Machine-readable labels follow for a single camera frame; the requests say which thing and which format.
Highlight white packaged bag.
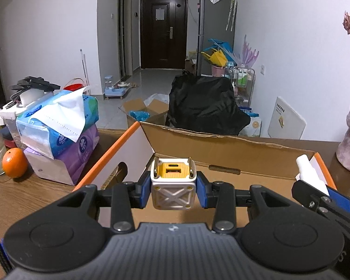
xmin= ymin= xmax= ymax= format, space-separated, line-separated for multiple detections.
xmin=239 ymin=108 xmax=262 ymax=137

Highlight red bucket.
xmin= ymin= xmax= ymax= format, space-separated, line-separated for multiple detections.
xmin=63 ymin=78 xmax=86 ymax=94

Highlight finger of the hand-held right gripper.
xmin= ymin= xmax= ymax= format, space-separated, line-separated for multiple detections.
xmin=291 ymin=179 xmax=350 ymax=240
xmin=327 ymin=188 xmax=350 ymax=220

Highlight black bag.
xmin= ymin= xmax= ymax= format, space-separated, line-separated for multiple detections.
xmin=166 ymin=70 xmax=251 ymax=137

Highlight orange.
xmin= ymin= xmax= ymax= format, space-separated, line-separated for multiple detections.
xmin=2 ymin=148 xmax=28 ymax=178

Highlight metal trolley with bottles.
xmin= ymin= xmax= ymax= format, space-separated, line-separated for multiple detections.
xmin=226 ymin=63 xmax=256 ymax=108

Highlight white plastic bag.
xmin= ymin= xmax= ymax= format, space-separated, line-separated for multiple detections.
xmin=144 ymin=93 xmax=170 ymax=107

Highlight white leaning board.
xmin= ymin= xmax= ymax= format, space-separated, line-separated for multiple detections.
xmin=268 ymin=96 xmax=307 ymax=140

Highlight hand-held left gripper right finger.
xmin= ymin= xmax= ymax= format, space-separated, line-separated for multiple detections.
xmin=195 ymin=171 xmax=292 ymax=235

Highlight orange rimmed cardboard box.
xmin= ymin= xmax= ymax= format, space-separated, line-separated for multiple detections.
xmin=71 ymin=120 xmax=338 ymax=229

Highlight white spray bottle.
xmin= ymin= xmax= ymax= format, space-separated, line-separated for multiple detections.
xmin=295 ymin=154 xmax=331 ymax=196

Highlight blue plastic bags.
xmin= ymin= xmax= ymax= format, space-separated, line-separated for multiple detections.
xmin=129 ymin=109 xmax=153 ymax=122

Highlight purple tissue pack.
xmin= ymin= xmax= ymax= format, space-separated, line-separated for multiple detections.
xmin=24 ymin=124 xmax=101 ymax=186

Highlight dark entrance door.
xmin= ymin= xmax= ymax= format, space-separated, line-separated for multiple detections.
xmin=140 ymin=0 xmax=189 ymax=70

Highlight blue pet water feeder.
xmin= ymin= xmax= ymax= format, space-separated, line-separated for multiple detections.
xmin=104 ymin=76 xmax=128 ymax=100

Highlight blue tissue pack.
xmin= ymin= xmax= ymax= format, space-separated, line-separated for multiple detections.
xmin=16 ymin=89 xmax=100 ymax=159

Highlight pink bucket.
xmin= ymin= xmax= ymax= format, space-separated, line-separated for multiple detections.
xmin=211 ymin=64 xmax=226 ymax=78

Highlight white paper roll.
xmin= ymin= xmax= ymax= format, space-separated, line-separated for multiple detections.
xmin=19 ymin=90 xmax=45 ymax=107

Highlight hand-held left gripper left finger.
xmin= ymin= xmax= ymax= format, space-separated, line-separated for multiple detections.
xmin=56 ymin=177 xmax=150 ymax=234

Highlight black hanger bundle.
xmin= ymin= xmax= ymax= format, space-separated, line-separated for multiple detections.
xmin=9 ymin=76 xmax=61 ymax=94

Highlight grey refrigerator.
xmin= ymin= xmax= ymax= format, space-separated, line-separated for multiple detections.
xmin=198 ymin=0 xmax=237 ymax=76

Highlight brown floor cardboard box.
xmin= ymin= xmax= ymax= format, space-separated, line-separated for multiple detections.
xmin=119 ymin=98 xmax=170 ymax=129

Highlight purple plastic hanger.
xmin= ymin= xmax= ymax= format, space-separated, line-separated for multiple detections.
xmin=240 ymin=34 xmax=261 ymax=69

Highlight white yellow cube charger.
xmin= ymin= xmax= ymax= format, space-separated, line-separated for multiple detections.
xmin=150 ymin=157 xmax=197 ymax=211

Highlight clear container white lid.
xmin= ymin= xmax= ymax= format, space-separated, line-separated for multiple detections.
xmin=0 ymin=105 xmax=24 ymax=148

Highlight white folded umbrella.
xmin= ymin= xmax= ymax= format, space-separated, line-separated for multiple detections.
xmin=225 ymin=0 xmax=239 ymax=32

